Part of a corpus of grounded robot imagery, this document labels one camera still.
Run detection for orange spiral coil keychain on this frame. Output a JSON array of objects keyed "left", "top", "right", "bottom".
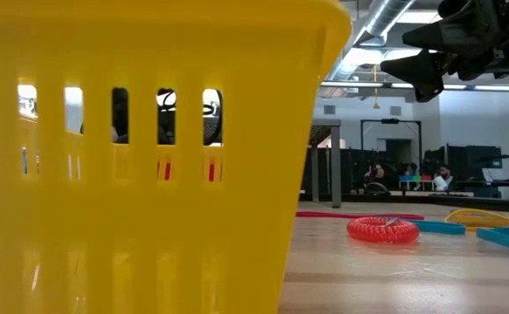
[{"left": 346, "top": 216, "right": 421, "bottom": 244}]

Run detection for black background gantry frame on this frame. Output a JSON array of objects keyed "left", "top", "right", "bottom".
[{"left": 360, "top": 118, "right": 423, "bottom": 175}]

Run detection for silver ventilation duct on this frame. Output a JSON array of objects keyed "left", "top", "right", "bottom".
[{"left": 323, "top": 0, "right": 416, "bottom": 84}]

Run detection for yellow plastic slotted basket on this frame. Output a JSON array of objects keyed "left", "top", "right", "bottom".
[{"left": 0, "top": 0, "right": 354, "bottom": 314}]

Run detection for red strip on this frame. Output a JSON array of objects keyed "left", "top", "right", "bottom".
[{"left": 296, "top": 210, "right": 425, "bottom": 222}]

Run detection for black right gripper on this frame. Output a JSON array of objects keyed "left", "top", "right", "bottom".
[{"left": 379, "top": 0, "right": 509, "bottom": 104}]

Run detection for black partition panels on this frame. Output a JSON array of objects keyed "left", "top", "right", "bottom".
[{"left": 299, "top": 147, "right": 421, "bottom": 196}]

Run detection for red plastic slotted basket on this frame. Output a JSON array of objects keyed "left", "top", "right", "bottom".
[{"left": 156, "top": 159, "right": 224, "bottom": 183}]

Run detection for black background workstation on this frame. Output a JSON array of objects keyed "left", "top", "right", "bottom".
[{"left": 423, "top": 145, "right": 509, "bottom": 198}]

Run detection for yellow rubber band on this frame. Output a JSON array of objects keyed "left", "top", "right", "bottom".
[{"left": 444, "top": 208, "right": 509, "bottom": 232}]

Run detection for yellow hanging pendant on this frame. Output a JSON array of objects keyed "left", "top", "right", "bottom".
[{"left": 372, "top": 64, "right": 381, "bottom": 110}]

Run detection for black dome object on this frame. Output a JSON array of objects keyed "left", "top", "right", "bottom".
[{"left": 363, "top": 181, "right": 390, "bottom": 196}]

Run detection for rack with coloured bins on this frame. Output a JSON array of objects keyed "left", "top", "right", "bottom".
[{"left": 399, "top": 174, "right": 435, "bottom": 192}]

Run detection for person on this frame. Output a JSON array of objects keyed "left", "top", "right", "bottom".
[
  {"left": 431, "top": 164, "right": 455, "bottom": 192},
  {"left": 364, "top": 163, "right": 389, "bottom": 187}
]

